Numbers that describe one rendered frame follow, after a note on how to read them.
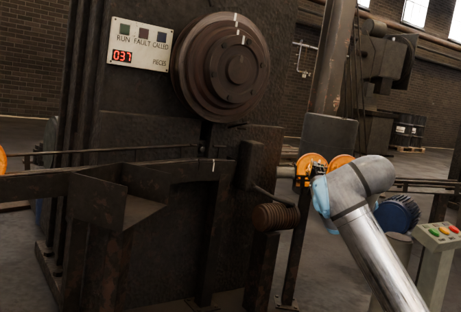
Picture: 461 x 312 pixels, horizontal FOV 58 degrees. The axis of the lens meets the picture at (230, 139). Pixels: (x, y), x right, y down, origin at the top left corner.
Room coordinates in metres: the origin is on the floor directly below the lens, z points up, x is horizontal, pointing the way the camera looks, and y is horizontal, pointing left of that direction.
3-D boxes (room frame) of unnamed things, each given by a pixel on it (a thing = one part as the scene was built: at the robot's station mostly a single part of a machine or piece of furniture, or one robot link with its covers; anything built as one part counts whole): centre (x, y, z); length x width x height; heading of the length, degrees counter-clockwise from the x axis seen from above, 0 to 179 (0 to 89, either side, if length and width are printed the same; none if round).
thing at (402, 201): (3.48, -1.52, 0.17); 0.57 x 0.31 x 0.34; 145
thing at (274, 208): (1.92, -0.27, 0.27); 0.22 x 0.13 x 0.53; 125
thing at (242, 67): (1.76, 0.02, 1.11); 0.28 x 0.06 x 0.28; 125
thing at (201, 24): (1.84, 0.08, 1.11); 0.47 x 0.06 x 0.47; 125
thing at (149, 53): (1.73, 0.42, 1.15); 0.26 x 0.02 x 0.18; 125
